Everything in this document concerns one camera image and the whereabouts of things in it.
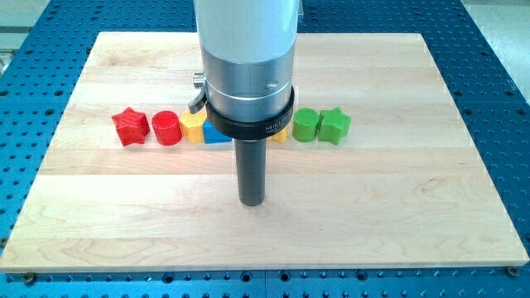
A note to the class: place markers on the left brass board stopper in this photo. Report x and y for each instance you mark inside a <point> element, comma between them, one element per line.
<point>28,278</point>

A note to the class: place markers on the blue perforated table plate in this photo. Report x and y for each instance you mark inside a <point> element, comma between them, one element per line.
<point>40,79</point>

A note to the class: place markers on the red cylinder block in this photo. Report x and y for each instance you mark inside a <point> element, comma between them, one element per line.
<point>166,126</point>

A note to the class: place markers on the blue block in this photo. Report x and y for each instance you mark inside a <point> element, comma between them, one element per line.
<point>212,135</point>

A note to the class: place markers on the yellow block behind rod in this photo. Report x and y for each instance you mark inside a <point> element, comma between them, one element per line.
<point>280,137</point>

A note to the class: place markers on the green star block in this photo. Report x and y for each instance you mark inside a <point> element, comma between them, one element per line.
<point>334,125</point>

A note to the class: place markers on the light wooden board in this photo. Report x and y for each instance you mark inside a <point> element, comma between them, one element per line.
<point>406,187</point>

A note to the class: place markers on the brass board stopper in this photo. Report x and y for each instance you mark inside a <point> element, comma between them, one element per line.
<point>28,278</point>
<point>512,271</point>

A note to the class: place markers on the right brass board stopper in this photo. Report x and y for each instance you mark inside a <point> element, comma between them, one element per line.
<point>512,271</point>

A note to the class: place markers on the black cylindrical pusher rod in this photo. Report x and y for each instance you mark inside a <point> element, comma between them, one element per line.
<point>251,165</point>

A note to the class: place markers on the green cylinder block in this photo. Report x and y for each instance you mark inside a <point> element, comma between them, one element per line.
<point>305,124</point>

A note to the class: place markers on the yellow pentagon block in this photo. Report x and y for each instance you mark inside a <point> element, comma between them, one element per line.
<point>192,126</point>

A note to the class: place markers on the red star block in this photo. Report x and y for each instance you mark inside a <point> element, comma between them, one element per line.
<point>131,126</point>

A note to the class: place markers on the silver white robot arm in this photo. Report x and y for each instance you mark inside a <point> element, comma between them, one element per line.
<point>247,49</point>

